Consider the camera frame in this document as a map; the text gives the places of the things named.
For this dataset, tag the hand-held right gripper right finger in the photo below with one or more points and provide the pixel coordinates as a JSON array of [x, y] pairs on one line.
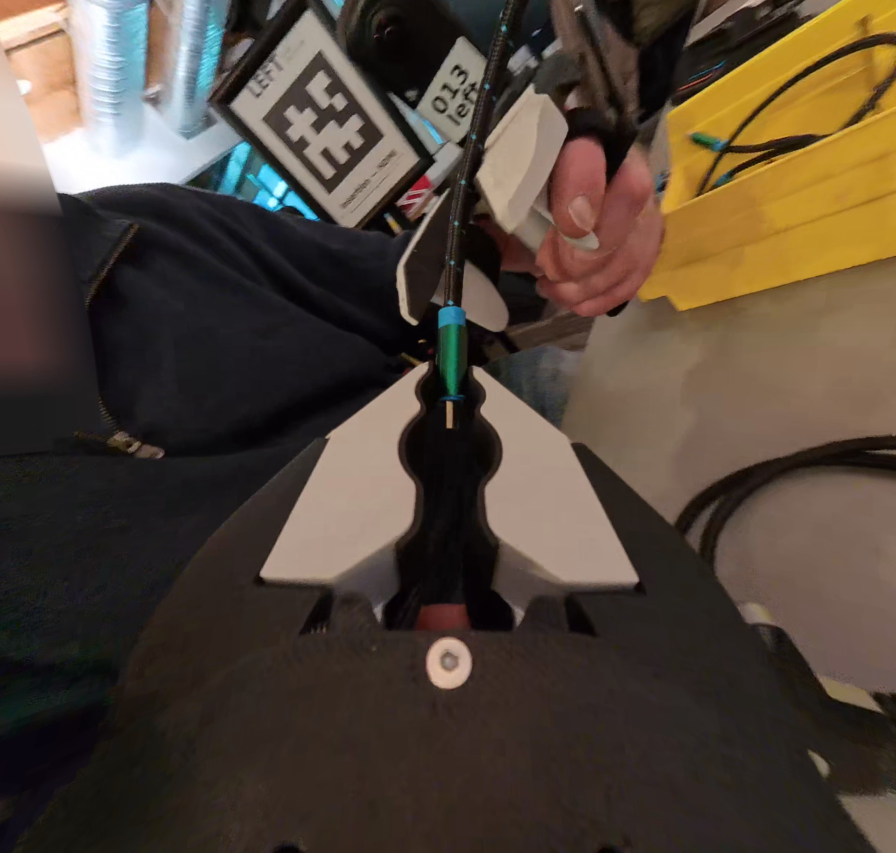
[[560, 517]]

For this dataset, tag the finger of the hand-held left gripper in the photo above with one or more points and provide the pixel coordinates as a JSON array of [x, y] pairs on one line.
[[420, 272]]

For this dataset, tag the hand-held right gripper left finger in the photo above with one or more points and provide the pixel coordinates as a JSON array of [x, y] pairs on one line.
[[343, 517]]

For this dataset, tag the yellow plastic bin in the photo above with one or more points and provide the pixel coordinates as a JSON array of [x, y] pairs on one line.
[[784, 237]]

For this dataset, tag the person's left hand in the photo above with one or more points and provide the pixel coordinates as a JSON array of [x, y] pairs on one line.
[[609, 237]]

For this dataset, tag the white printed board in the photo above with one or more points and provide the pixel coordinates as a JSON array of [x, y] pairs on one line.
[[329, 118]]

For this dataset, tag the person's blue jeans leg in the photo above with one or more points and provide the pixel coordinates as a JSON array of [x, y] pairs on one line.
[[532, 377]]

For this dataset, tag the metal duct pipe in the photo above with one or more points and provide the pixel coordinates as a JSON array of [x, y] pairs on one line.
[[203, 27]]

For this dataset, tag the large silver air duct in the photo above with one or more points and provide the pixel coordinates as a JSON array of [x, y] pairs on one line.
[[105, 41]]

